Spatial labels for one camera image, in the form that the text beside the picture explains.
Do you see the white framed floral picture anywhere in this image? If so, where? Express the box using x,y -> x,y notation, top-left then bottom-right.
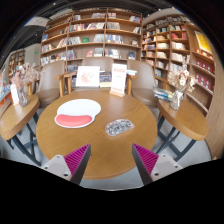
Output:
75,65 -> 101,88

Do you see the colourful book display stand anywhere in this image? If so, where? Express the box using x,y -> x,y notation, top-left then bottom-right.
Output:
0,69 -> 12,108

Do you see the white sign on wooden base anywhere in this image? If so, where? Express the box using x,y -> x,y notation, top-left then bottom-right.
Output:
109,63 -> 128,98

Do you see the stack of colourful books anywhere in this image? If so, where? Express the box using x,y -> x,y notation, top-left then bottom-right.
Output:
152,86 -> 174,102

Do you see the beige armchair with wooden arms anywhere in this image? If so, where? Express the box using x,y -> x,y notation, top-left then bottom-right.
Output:
54,56 -> 138,98

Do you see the small white card sign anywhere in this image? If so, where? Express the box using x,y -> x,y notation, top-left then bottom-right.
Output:
9,83 -> 20,106

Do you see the curved wooden bookshelf unit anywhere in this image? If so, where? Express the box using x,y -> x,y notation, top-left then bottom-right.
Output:
141,13 -> 216,114

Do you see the white hanging ceiling sign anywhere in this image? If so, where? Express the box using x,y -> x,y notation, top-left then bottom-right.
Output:
24,15 -> 50,28

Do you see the transparent computer mouse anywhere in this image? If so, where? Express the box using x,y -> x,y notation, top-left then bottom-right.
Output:
105,118 -> 135,137

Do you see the distant wooden bookshelf unit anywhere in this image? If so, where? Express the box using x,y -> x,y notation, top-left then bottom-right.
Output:
8,49 -> 27,79

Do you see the wooden side table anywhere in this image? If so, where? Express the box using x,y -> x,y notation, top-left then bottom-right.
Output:
0,94 -> 43,167
155,98 -> 210,163

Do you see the glass vase with dried flowers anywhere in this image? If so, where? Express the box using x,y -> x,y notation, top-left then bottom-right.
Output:
11,63 -> 43,108
167,64 -> 197,112

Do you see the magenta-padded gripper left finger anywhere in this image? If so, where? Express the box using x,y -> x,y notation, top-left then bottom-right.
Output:
40,143 -> 92,186

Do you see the white mouse pad, red wrist rest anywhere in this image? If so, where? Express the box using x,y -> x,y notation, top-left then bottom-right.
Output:
54,98 -> 102,129

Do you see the beige leather armchair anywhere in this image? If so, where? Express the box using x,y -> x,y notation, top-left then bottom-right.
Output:
34,59 -> 73,108
128,59 -> 160,108

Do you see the dark cover book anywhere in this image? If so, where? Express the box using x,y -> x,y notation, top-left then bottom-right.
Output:
99,70 -> 113,88

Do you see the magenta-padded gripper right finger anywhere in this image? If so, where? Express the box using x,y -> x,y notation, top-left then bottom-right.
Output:
131,143 -> 184,186

